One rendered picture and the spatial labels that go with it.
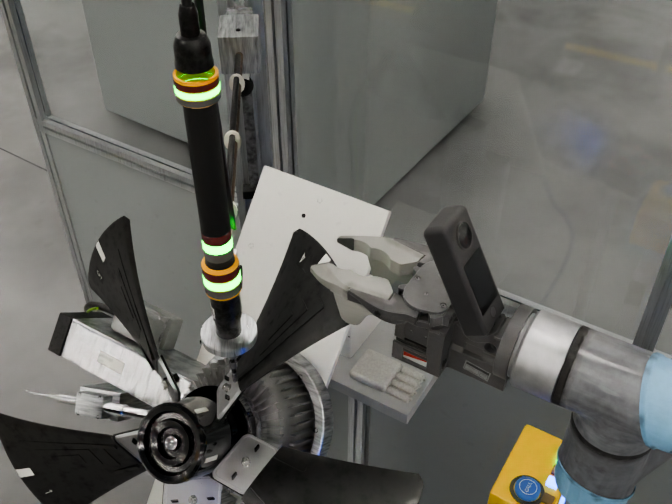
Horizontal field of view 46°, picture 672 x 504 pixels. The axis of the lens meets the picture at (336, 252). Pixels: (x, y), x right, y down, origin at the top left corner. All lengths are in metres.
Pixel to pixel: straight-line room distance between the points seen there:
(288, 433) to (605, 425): 0.69
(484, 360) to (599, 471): 0.14
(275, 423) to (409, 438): 0.98
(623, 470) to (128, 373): 0.92
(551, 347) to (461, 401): 1.31
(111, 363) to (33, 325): 1.78
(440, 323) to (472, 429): 1.35
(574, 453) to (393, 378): 0.97
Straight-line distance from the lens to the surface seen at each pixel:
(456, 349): 0.76
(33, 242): 3.62
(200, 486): 1.27
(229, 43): 1.40
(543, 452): 1.40
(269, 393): 1.29
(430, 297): 0.73
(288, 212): 1.41
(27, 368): 3.08
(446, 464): 2.23
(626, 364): 0.71
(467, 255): 0.70
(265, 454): 1.22
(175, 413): 1.20
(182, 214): 2.18
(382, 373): 1.71
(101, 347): 1.48
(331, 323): 1.06
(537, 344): 0.71
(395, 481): 1.16
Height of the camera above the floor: 2.18
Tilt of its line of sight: 41 degrees down
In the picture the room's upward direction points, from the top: straight up
